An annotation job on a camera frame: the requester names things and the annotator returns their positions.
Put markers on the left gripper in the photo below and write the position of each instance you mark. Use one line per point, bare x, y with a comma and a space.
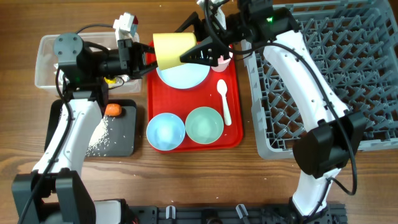
132, 53

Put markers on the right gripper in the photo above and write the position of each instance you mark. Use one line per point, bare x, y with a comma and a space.
212, 52

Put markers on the yellow plastic cup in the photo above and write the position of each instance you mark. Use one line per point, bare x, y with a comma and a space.
170, 46

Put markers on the yellow snack wrapper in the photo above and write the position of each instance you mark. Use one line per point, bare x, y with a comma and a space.
116, 80

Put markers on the pink white cup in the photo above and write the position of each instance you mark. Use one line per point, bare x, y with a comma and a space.
222, 63

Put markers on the orange carrot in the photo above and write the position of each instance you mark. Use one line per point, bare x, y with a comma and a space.
113, 110

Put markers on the light blue bowl with rice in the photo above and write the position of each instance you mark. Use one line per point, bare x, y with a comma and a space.
165, 132

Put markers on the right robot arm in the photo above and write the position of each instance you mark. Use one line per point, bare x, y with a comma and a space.
332, 132

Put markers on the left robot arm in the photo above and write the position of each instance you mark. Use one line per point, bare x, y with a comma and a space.
53, 191

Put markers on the gray dishwasher rack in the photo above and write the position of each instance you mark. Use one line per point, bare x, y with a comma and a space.
354, 44

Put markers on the light blue plate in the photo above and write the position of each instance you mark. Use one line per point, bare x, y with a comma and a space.
184, 76

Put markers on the white plastic spoon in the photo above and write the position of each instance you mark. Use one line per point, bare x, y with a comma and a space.
222, 90

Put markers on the red serving tray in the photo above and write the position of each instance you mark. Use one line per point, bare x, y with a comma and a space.
162, 98

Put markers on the black rectangular tray bin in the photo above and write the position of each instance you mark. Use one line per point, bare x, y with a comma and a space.
121, 130

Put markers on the white rice pile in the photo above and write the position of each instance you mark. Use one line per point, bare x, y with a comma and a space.
99, 139

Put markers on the clear plastic storage bin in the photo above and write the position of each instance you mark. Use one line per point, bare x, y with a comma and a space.
47, 63

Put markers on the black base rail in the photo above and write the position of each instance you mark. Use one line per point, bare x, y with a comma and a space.
277, 213

